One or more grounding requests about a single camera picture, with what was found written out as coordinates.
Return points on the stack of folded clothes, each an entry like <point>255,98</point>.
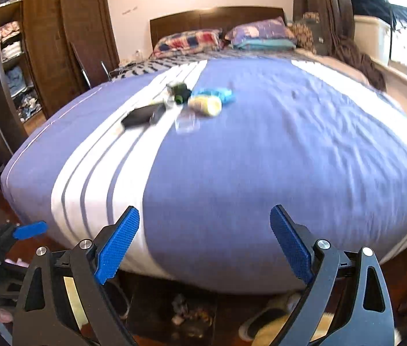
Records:
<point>12,50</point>

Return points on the grey slipper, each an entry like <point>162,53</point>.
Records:
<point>261,322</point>

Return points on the pale yellow cup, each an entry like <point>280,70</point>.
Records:
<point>207,105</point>

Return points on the blue wrapper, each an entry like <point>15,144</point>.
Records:
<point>221,93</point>

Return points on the zebra striped bed sheet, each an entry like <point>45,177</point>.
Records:
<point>142,66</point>

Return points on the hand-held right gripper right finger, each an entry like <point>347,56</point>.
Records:
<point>291,248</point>

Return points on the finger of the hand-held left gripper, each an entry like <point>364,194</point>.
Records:
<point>30,230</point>

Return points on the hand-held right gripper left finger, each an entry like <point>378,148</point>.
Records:
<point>117,245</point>

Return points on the black pouch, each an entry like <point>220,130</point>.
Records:
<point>138,116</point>

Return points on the dark wooden headboard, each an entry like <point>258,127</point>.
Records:
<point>189,20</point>

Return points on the clear plastic cup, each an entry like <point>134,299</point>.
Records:
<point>187,124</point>

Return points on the purple printed pillow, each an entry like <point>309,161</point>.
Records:
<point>261,30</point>

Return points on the teal pillow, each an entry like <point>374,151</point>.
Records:
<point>264,44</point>

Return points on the dark green bottle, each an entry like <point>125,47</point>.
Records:
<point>181,92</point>

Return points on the cream bed sheet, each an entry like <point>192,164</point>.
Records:
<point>340,66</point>

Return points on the plaid pillow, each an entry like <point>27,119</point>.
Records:
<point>189,41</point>

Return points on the blue white striped blanket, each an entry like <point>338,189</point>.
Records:
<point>261,169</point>

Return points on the brown patterned plush toy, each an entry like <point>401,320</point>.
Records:
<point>302,32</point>

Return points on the black jacket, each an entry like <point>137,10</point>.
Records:
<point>365,1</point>

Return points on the white storage box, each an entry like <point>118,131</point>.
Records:
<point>369,36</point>

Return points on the dark wooden wardrobe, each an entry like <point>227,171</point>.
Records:
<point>52,43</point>

